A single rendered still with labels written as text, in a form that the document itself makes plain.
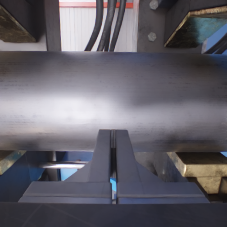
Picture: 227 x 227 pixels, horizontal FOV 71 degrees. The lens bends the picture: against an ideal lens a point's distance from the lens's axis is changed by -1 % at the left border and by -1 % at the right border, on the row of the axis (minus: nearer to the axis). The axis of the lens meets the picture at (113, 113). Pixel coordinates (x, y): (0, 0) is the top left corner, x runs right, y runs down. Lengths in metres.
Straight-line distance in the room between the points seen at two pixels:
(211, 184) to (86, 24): 2.28
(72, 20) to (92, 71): 2.22
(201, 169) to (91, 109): 0.25
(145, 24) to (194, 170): 0.41
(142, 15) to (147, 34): 0.05
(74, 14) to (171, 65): 2.26
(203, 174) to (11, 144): 0.38
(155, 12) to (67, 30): 1.99
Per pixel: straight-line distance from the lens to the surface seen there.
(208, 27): 0.46
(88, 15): 2.46
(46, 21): 0.58
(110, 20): 0.56
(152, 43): 0.54
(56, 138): 0.30
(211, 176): 0.40
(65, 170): 0.67
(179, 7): 0.46
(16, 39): 0.57
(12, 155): 0.43
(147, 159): 0.61
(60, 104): 0.27
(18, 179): 0.47
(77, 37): 2.42
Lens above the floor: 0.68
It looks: 1 degrees down
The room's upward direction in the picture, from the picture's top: 89 degrees counter-clockwise
